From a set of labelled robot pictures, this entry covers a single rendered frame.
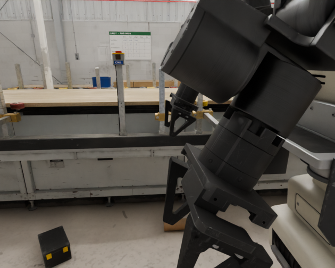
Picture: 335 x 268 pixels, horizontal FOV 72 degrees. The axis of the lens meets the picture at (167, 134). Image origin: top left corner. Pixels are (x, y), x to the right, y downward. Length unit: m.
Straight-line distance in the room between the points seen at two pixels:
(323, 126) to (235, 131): 0.35
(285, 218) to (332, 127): 0.27
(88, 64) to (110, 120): 7.17
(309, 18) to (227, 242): 0.17
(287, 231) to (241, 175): 0.47
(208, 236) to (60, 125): 1.76
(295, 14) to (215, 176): 0.14
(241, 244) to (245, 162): 0.06
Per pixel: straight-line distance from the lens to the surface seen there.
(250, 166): 0.20
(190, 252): 0.18
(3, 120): 1.68
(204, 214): 0.17
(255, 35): 0.20
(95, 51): 8.83
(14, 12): 9.77
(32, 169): 2.13
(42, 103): 1.82
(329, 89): 0.57
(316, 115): 0.55
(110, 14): 8.84
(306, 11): 0.22
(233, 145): 0.20
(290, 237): 0.65
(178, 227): 1.77
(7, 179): 2.26
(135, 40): 8.65
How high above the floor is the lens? 1.18
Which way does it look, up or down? 18 degrees down
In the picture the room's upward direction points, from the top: straight up
